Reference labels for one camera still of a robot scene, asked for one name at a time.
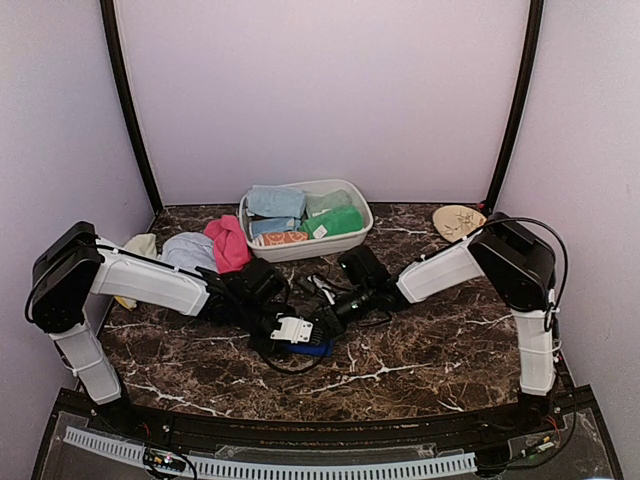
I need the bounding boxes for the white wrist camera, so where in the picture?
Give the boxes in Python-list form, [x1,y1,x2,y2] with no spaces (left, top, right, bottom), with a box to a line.
[270,316,314,344]
[296,274,337,305]

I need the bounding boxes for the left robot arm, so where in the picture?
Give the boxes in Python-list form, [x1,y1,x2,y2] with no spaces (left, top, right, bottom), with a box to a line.
[24,221,308,436]

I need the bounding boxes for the black frame post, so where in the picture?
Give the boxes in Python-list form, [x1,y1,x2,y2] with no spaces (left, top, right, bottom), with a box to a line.
[99,0,164,217]
[479,0,545,216]

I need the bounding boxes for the white plastic basin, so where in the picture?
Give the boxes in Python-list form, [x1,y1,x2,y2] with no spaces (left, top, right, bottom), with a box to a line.
[238,179,374,263]

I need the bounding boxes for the dark blue towel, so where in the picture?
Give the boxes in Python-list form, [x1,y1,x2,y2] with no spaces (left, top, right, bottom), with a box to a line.
[284,339,335,357]

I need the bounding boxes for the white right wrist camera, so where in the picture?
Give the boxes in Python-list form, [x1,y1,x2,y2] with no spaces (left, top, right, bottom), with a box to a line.
[296,274,337,305]

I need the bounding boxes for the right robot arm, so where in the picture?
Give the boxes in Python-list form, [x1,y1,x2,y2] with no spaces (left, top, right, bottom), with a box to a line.
[311,213,566,434]

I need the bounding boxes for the rolled pale green towel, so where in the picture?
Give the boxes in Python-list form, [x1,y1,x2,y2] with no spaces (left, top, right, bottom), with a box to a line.
[305,189,353,218]

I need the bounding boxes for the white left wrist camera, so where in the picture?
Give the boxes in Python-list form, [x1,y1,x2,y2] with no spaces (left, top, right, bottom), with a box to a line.
[270,316,314,344]

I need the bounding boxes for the small pale blue cloth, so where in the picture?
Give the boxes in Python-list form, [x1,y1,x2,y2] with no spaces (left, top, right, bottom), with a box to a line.
[159,232,218,272]

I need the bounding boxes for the black left frame post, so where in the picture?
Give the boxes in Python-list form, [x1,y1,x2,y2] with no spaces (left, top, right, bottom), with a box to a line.
[99,0,164,217]

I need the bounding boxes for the rolled orange patterned towel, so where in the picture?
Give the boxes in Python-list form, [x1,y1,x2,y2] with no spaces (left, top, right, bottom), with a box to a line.
[252,231,309,247]

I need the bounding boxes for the pink towel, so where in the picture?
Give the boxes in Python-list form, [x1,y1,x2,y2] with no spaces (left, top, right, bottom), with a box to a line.
[204,215,251,274]

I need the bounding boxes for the black front table rail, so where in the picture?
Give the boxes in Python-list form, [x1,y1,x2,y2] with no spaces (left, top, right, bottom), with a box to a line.
[49,384,601,456]

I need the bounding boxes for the rolled light blue towel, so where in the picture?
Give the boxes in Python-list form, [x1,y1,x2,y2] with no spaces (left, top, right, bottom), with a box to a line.
[249,217,301,239]

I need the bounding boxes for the white slotted cable duct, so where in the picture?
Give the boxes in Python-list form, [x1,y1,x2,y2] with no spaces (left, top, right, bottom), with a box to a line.
[62,427,477,479]

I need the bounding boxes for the yellow lemon print cloth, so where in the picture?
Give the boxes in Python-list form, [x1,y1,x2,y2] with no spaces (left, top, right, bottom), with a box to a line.
[114,233,158,311]

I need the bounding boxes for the black right frame post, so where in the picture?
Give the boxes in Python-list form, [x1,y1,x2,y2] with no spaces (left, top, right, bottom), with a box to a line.
[479,0,545,216]

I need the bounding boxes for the large light blue towel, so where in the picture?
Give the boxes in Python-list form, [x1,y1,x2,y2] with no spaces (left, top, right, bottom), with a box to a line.
[246,185,306,219]

